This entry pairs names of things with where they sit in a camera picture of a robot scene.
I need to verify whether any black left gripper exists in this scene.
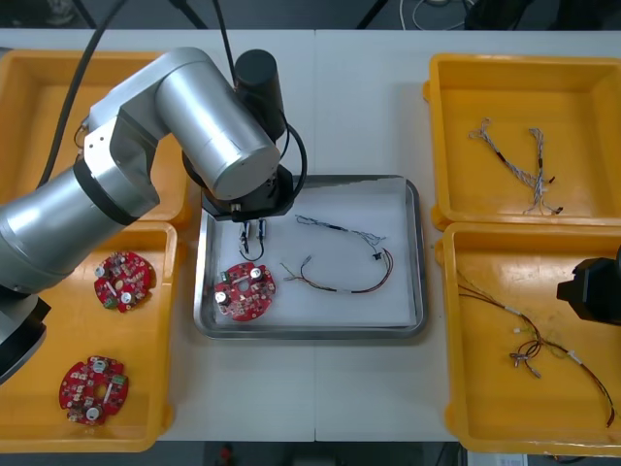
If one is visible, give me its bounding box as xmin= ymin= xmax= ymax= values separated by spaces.
xmin=201 ymin=167 xmax=295 ymax=243

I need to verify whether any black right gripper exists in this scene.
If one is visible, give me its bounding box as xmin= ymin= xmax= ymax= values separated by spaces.
xmin=556 ymin=256 xmax=621 ymax=324

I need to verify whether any metal solenoid with blue label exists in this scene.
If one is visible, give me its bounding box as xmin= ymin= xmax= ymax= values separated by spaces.
xmin=239 ymin=220 xmax=268 ymax=259

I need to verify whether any round red circuit board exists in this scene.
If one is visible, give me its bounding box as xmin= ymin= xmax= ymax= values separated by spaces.
xmin=213 ymin=261 xmax=278 ymax=322
xmin=92 ymin=250 xmax=156 ymax=315
xmin=58 ymin=354 xmax=131 ymax=427

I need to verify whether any blue-white twisted wire harness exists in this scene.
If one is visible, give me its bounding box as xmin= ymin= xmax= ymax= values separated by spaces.
xmin=294 ymin=213 xmax=389 ymax=261
xmin=468 ymin=118 xmax=542 ymax=188
xmin=522 ymin=126 xmax=565 ymax=216

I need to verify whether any red-black-green wire harness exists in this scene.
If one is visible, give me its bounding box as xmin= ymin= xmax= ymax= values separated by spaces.
xmin=455 ymin=271 xmax=544 ymax=380
xmin=279 ymin=246 xmax=395 ymax=296
xmin=511 ymin=337 xmax=617 ymax=429

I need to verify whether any steel tray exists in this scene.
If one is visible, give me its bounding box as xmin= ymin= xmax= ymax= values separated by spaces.
xmin=192 ymin=174 xmax=428 ymax=341

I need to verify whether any yellow-orange plastic bin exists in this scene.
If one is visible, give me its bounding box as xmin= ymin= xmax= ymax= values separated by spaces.
xmin=421 ymin=52 xmax=621 ymax=228
xmin=0 ymin=220 xmax=188 ymax=453
xmin=434 ymin=221 xmax=621 ymax=457
xmin=0 ymin=50 xmax=193 ymax=229

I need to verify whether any black chair leg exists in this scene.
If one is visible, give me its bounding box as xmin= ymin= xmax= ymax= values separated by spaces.
xmin=356 ymin=0 xmax=390 ymax=29
xmin=167 ymin=0 xmax=210 ymax=30

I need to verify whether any white cable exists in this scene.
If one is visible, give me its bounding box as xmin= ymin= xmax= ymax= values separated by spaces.
xmin=400 ymin=0 xmax=479 ymax=31

